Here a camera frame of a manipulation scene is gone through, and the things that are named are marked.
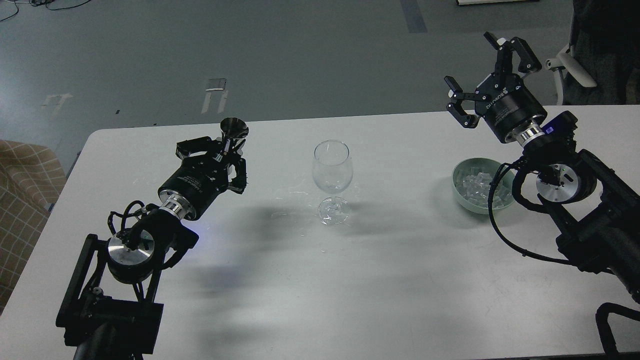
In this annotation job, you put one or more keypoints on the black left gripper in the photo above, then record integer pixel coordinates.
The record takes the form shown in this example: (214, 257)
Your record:
(204, 174)

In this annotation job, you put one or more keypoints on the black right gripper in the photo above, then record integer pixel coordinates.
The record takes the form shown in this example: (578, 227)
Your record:
(510, 110)

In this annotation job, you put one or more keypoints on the steel cocktail jigger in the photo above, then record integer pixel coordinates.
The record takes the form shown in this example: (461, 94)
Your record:
(234, 133)

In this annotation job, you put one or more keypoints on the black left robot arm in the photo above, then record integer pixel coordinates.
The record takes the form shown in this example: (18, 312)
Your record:
(109, 311)

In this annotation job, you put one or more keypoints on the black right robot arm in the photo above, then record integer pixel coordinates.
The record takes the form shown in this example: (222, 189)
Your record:
(594, 210)

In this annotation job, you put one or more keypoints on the clear ice cubes pile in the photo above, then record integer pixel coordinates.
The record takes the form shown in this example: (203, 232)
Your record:
(474, 186)

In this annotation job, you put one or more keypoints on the clear wine glass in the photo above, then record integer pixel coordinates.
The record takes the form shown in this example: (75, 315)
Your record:
(332, 172)

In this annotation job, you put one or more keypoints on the white office chair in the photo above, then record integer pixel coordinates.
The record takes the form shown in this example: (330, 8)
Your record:
(564, 64)

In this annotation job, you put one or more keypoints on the green bowl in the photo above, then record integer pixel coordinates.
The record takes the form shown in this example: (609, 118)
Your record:
(485, 165)

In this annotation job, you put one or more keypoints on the person in grey clothes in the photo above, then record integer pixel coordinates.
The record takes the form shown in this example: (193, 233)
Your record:
(604, 40)

